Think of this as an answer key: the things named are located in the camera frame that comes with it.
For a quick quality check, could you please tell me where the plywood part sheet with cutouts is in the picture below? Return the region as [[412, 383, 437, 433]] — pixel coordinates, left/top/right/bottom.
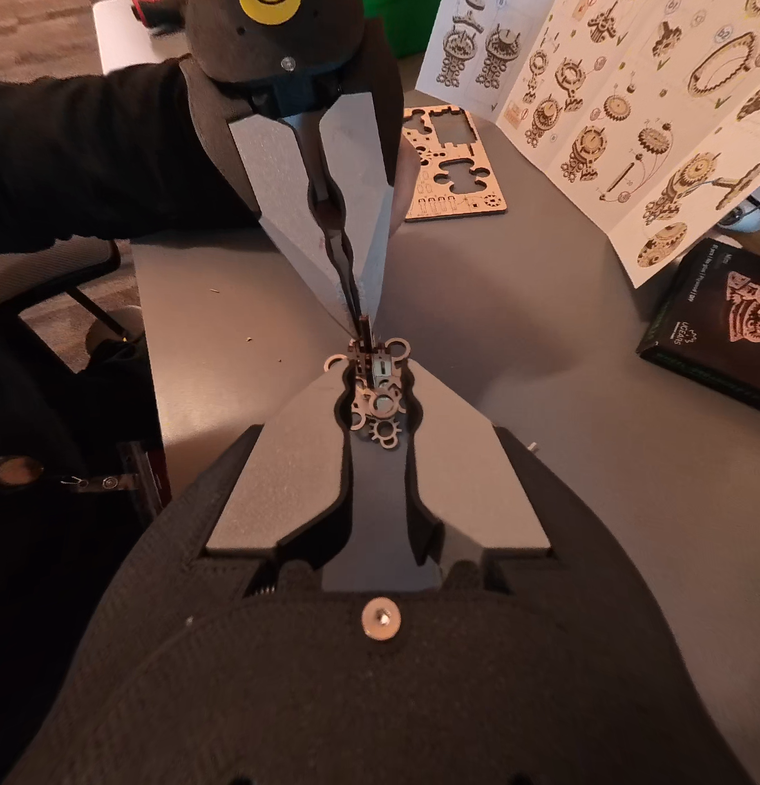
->
[[401, 105, 508, 223]]

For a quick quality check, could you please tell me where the person's left forearm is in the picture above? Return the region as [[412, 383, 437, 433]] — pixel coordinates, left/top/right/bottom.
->
[[0, 55, 261, 255]]

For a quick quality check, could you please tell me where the red and black tool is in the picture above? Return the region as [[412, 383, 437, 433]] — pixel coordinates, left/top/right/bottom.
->
[[130, 0, 188, 31]]

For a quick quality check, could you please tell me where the grey mesh office chair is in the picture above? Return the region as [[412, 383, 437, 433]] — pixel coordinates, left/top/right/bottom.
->
[[0, 238, 145, 344]]

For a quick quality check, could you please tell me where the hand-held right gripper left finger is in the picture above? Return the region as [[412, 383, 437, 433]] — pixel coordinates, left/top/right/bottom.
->
[[204, 366, 358, 571]]

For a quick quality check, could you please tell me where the black model kit box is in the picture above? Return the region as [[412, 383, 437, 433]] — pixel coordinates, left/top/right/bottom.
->
[[636, 236, 760, 418]]

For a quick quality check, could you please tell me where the folded paper instruction sheet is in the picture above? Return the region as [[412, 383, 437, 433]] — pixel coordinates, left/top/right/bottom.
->
[[414, 0, 760, 289]]

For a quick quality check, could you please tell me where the green plastic bin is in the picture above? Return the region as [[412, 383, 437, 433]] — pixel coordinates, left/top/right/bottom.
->
[[363, 0, 445, 60]]

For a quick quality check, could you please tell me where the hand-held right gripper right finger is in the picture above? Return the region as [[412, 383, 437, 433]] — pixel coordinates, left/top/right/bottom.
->
[[403, 362, 552, 568]]

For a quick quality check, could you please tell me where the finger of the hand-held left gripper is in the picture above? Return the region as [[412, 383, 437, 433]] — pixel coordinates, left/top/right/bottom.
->
[[228, 115, 364, 338], [317, 91, 420, 327]]

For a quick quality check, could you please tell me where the wooden gear model assembly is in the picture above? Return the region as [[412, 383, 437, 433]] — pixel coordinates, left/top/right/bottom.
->
[[323, 316, 413, 451]]

